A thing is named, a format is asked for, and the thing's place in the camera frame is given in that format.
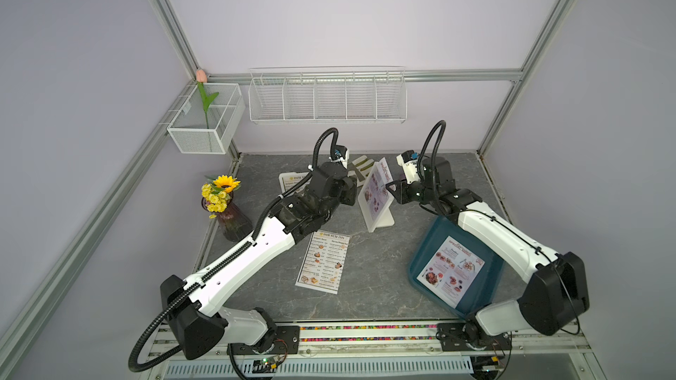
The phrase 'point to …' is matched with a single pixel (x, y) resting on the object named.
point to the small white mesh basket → (189, 130)
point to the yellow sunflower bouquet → (216, 193)
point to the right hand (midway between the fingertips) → (387, 183)
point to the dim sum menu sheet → (323, 265)
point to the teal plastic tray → (488, 282)
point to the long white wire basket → (327, 94)
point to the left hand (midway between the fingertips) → (350, 178)
